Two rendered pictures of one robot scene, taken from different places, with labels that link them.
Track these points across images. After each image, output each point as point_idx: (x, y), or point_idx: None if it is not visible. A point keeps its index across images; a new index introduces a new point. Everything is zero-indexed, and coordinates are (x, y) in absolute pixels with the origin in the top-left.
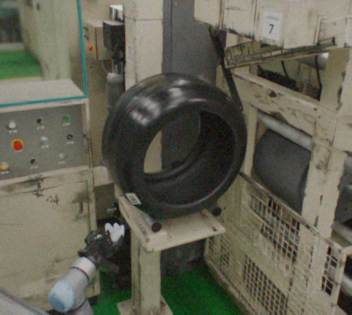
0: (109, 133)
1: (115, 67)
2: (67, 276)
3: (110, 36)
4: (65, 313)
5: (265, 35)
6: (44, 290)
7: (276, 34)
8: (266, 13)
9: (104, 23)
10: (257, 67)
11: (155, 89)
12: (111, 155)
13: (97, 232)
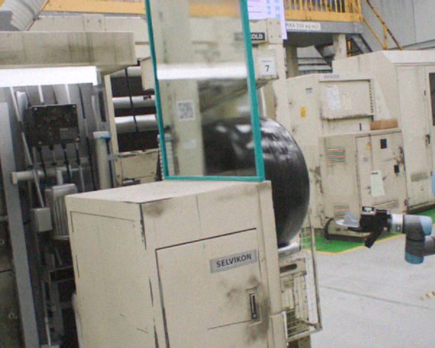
0: (280, 162)
1: (61, 172)
2: (413, 216)
3: (74, 120)
4: (425, 241)
5: (263, 73)
6: None
7: (272, 70)
8: (261, 59)
9: (48, 108)
10: None
11: (262, 119)
12: (298, 177)
13: (363, 212)
